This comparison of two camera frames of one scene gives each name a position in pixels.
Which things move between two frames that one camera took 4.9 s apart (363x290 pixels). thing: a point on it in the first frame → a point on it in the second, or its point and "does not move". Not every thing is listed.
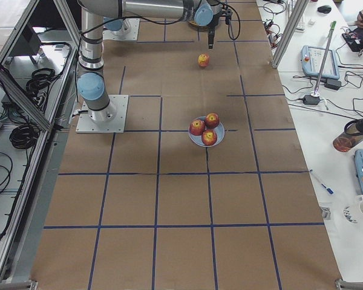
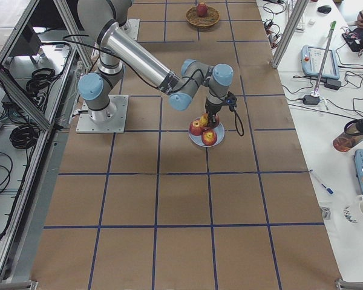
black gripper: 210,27 → 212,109
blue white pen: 323,185 does not move
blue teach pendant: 311,58 does not move
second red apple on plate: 209,137 does not move
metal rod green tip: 325,57 does not move
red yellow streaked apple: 203,60 → 204,120
